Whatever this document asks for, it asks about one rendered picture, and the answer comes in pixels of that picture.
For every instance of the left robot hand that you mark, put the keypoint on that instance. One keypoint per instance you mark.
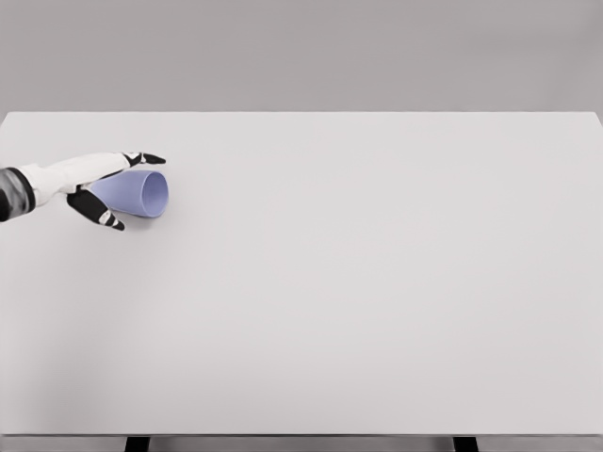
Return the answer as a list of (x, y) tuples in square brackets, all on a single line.
[(96, 170)]

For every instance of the light purple cup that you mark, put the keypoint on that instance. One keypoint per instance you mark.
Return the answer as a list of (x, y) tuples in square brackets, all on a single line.
[(136, 193)]

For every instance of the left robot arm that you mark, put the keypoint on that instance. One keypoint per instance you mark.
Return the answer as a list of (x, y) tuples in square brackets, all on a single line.
[(21, 188)]

